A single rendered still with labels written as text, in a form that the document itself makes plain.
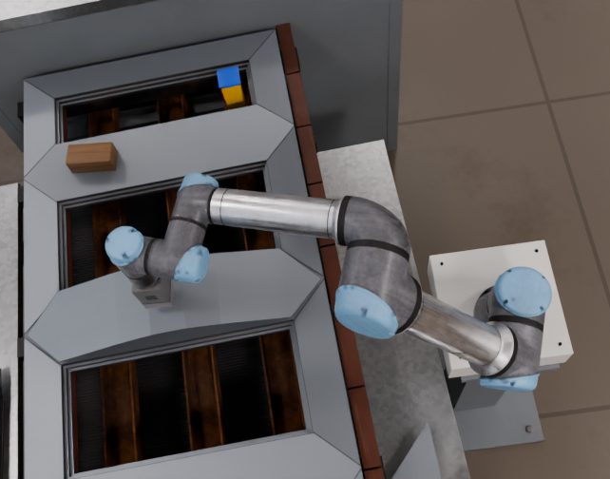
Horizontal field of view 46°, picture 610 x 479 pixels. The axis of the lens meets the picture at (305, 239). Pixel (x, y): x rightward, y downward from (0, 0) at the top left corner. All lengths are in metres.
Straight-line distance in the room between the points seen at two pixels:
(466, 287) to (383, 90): 0.96
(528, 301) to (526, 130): 1.48
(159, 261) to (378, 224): 0.43
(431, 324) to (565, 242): 1.46
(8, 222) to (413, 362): 1.16
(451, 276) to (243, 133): 0.66
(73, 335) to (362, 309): 0.80
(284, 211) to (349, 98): 1.21
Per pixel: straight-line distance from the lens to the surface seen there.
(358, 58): 2.37
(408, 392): 1.82
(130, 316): 1.72
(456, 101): 3.02
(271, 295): 1.70
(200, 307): 1.67
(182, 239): 1.42
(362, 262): 1.27
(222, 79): 2.01
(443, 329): 1.39
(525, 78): 3.12
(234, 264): 1.72
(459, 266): 1.82
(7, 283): 2.07
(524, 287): 1.59
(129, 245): 1.42
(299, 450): 1.63
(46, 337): 1.84
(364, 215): 1.31
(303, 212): 1.35
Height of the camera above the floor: 2.46
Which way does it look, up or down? 65 degrees down
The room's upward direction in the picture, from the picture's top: 13 degrees counter-clockwise
